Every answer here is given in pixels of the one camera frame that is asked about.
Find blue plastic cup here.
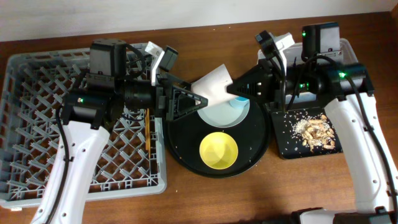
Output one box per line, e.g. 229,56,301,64
229,96,249,109

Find pink plastic cup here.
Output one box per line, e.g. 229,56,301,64
191,64,237,107

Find wooden chopstick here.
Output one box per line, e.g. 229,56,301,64
144,109,150,153
145,109,150,159

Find yellow plastic bowl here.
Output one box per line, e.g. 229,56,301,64
199,132,239,170

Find food scraps pile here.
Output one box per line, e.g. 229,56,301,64
292,114,337,154

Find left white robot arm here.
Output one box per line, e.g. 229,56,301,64
32,39,208,223

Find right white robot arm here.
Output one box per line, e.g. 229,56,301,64
226,22,397,223

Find grey plastic dishwasher rack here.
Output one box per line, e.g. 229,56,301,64
1,49,167,209

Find round black serving tray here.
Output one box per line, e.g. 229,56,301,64
163,102,272,179

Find clear plastic bin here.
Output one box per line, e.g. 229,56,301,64
284,39,358,94

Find light grey round plate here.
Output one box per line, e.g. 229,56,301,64
198,101,250,128

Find black rectangular tray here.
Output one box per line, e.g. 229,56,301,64
272,108,343,159

